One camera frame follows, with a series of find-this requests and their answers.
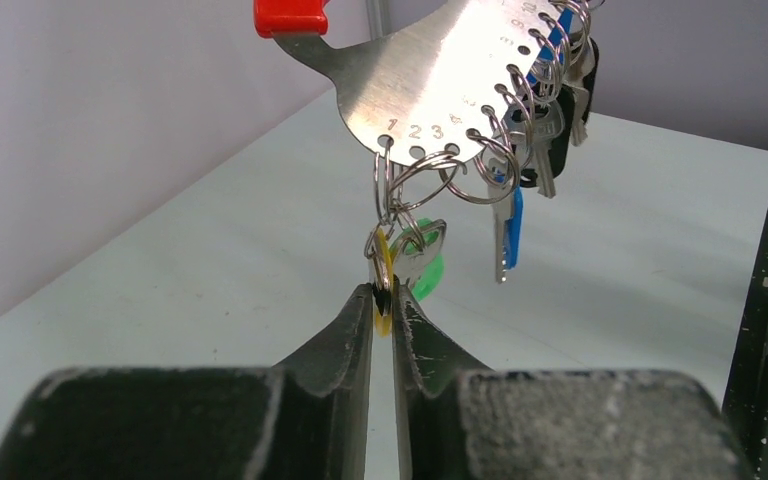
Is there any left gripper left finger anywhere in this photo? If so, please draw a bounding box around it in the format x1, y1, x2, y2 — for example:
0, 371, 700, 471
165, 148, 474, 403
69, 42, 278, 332
0, 284, 374, 479

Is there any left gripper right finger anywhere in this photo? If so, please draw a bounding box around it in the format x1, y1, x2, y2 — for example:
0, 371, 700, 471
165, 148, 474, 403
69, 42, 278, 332
391, 287, 752, 479

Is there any yellow key tag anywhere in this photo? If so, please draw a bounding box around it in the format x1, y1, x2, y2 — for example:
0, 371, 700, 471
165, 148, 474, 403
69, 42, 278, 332
365, 227, 394, 337

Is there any silver key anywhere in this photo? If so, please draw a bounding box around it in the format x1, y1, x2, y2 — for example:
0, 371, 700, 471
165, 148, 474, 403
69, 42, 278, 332
488, 159, 519, 284
390, 219, 449, 287

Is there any green key tag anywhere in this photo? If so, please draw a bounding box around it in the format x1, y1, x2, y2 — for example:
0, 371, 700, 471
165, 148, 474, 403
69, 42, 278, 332
390, 218, 446, 303

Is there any blue key tag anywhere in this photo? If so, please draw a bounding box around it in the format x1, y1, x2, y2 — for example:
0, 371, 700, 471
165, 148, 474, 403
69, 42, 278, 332
527, 2, 577, 86
501, 187, 524, 270

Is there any steel key holder red handle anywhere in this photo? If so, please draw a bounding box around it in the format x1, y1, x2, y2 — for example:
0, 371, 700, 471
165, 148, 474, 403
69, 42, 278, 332
253, 1, 590, 166

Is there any black key tag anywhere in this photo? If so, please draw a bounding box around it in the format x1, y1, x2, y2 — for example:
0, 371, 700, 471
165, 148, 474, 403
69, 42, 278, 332
535, 39, 600, 179

